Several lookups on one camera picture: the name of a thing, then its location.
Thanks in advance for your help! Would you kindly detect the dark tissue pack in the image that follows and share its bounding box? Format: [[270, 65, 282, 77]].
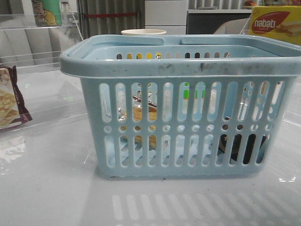
[[216, 134, 270, 165]]

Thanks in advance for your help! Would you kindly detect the green yellow cartoon package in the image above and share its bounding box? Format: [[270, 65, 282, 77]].
[[32, 0, 62, 26]]

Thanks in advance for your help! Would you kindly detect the light blue plastic basket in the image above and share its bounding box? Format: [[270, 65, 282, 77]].
[[60, 35, 301, 178]]

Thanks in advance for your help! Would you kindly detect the white cabinet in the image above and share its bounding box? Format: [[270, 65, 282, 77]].
[[145, 0, 188, 34]]

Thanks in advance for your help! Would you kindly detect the clear acrylic shelf left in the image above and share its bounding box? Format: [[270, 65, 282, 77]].
[[0, 12, 87, 139]]

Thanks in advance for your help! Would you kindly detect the clear acrylic stand right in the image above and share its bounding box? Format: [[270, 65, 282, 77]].
[[240, 16, 252, 35]]

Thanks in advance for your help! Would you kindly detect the bread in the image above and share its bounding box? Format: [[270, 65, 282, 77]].
[[117, 90, 157, 150]]

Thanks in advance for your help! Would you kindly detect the white paper cup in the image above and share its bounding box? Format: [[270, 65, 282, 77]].
[[121, 29, 166, 36]]

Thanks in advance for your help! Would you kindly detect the yellow nabati wafer box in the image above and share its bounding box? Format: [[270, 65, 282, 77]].
[[248, 6, 301, 45]]

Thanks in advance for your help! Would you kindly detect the brown cracker package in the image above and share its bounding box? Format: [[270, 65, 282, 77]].
[[0, 66, 32, 130]]

